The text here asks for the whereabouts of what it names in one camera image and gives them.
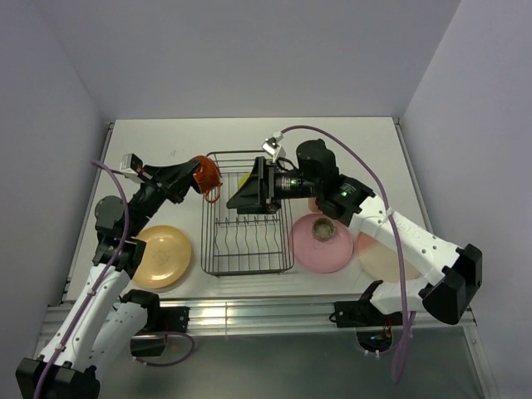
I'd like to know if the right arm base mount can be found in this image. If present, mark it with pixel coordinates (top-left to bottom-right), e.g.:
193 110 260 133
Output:
329 295 402 357

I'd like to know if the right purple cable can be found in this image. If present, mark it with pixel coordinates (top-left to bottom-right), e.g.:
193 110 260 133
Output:
278 125 416 384

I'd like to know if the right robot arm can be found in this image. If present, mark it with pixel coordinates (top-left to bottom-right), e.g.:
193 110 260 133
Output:
226 139 482 325

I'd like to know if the yellow-green bowl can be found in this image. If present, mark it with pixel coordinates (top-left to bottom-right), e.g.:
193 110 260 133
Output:
239 172 250 188

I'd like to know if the dark red teacup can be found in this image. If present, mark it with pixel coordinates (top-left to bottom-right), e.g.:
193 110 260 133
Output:
193 155 223 204

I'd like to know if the pink plastic plate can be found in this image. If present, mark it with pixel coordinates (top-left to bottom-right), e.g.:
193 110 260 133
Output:
289 214 354 273

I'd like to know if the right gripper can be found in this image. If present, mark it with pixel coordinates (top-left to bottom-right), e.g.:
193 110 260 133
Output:
226 155 320 214

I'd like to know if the pink cream floral plate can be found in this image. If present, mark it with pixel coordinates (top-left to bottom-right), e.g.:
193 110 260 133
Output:
355 232 400 283

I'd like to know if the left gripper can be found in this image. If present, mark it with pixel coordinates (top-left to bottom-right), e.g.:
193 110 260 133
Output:
126 160 200 237

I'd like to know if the pink plastic cup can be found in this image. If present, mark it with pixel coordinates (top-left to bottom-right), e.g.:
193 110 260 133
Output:
308 198 321 214

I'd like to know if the orange plastic plate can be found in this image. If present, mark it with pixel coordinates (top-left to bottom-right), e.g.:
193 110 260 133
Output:
132 225 193 289

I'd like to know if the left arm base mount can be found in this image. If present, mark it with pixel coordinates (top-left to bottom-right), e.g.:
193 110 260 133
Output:
120 289 196 368

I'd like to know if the wire dish rack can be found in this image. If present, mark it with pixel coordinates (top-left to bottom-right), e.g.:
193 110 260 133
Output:
201 150 294 278

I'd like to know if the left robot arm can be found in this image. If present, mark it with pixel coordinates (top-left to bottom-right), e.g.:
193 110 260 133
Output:
16 155 201 398

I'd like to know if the small speckled ceramic cup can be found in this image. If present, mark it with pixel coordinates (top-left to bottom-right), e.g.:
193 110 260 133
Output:
312 217 337 242

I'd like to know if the aluminium frame rail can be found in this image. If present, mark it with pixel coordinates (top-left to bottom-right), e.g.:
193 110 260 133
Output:
41 293 477 340

